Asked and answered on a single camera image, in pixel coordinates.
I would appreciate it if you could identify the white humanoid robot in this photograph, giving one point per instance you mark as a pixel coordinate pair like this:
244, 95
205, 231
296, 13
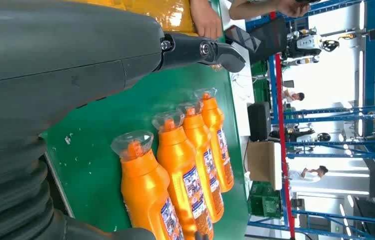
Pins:
306, 44
306, 136

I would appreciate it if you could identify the red pole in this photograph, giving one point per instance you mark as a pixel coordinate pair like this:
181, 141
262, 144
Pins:
282, 139

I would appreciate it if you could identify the blue metal rack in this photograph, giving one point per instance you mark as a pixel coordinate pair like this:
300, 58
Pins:
370, 66

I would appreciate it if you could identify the black case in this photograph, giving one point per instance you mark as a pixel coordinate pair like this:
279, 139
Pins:
258, 121

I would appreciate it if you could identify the orange detergent bottle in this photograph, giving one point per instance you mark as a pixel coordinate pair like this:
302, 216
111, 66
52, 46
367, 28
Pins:
144, 195
195, 132
215, 119
177, 159

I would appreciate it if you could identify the yellow taped cardboard mat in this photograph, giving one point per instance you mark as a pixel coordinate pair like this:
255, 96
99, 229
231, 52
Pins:
171, 15

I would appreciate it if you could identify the white table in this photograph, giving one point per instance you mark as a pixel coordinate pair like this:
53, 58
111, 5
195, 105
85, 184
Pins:
242, 99

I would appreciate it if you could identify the green plastic crate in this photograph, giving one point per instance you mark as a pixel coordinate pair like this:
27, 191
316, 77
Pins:
263, 202
260, 89

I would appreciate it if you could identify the person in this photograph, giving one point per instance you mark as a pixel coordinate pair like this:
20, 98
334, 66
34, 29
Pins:
295, 96
250, 10
320, 170

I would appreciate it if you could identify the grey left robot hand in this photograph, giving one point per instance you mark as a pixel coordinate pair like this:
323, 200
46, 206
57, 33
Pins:
58, 49

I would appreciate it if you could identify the cardboard box white lid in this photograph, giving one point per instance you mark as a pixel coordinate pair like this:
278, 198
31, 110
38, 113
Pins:
262, 162

